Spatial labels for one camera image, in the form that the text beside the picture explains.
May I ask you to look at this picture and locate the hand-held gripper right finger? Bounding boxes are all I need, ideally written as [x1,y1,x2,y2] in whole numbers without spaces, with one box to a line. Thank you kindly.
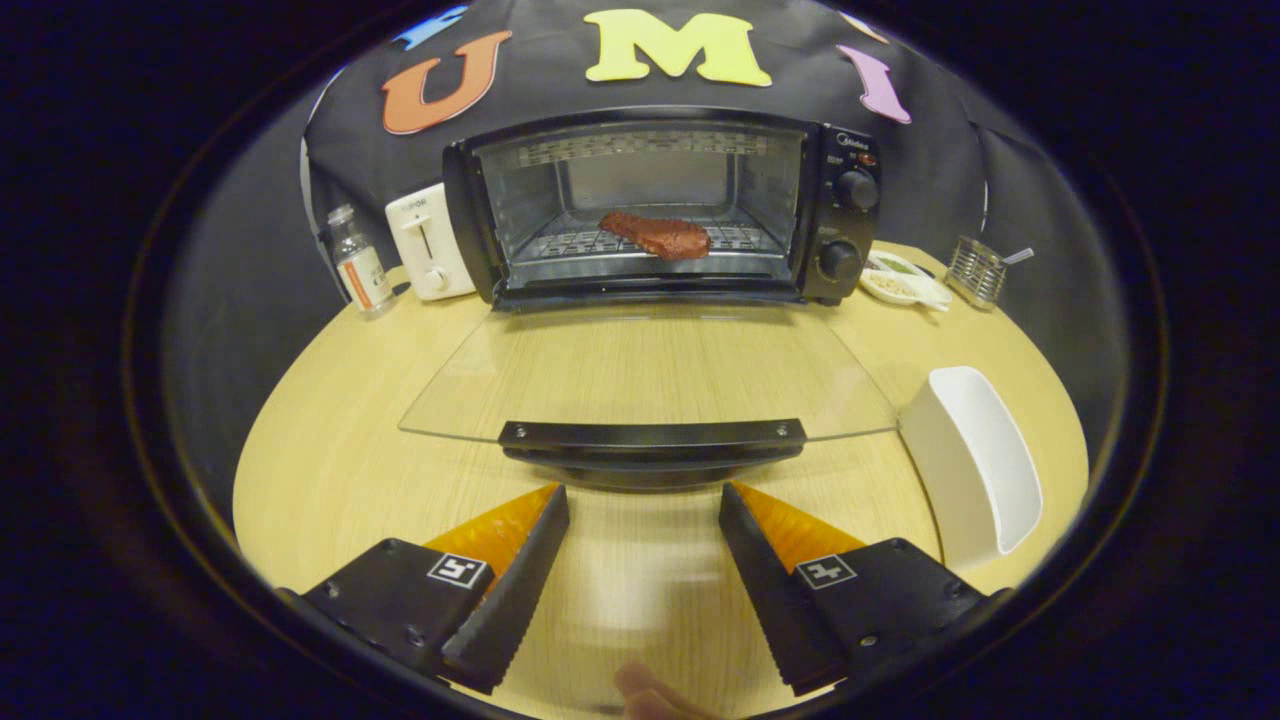
[718,481,1011,698]

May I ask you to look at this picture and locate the white rectangular dish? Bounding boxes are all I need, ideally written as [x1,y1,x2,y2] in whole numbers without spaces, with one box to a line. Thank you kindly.
[898,366,1044,571]

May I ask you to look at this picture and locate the red meat steak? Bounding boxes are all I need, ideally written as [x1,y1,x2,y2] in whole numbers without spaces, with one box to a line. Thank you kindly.
[598,211,712,262]

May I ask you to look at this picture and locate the white divided tray with grains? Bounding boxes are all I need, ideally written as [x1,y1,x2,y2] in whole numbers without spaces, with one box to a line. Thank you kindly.
[860,250,954,311]

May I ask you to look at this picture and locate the clear bottle with orange label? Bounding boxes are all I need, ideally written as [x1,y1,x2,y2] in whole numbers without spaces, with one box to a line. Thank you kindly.
[327,204,397,320]

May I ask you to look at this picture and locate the black toaster oven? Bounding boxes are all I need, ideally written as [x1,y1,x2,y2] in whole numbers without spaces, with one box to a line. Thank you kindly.
[398,105,899,491]

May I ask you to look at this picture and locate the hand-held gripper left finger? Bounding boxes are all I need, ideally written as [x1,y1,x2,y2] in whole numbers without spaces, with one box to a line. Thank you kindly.
[278,483,571,696]

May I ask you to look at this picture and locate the white pop-up toaster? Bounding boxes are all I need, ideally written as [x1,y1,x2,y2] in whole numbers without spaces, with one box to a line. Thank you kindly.
[385,182,477,302]

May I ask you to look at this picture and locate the wire mesh utensil holder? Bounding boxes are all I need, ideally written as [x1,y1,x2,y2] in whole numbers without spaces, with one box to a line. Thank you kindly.
[944,235,1008,310]

